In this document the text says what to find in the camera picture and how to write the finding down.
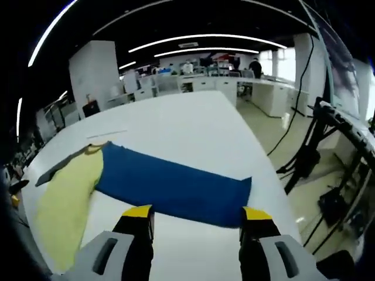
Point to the yellow blue grey garment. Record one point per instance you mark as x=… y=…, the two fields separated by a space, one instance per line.
x=175 y=184

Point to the white ceiling light strip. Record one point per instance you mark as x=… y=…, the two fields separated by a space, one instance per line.
x=127 y=65
x=205 y=36
x=19 y=120
x=47 y=32
x=205 y=49

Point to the long white counter desk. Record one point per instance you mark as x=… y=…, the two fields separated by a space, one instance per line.
x=263 y=90

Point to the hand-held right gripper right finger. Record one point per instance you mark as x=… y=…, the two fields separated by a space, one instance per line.
x=263 y=251

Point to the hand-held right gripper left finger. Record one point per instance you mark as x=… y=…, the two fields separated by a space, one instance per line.
x=117 y=251

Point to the white mesh office chair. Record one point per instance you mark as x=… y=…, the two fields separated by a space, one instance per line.
x=167 y=85

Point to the black equipment stand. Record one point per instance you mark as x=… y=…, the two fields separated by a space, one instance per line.
x=307 y=158

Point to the large dark monitor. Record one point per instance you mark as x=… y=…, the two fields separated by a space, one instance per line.
x=340 y=67

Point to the ceiling air vent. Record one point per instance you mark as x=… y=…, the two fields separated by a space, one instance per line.
x=188 y=45

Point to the dark shelf rack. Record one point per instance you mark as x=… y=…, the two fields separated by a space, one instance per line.
x=58 y=117

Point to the black bin with red top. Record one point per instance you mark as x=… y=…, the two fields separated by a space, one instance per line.
x=91 y=108

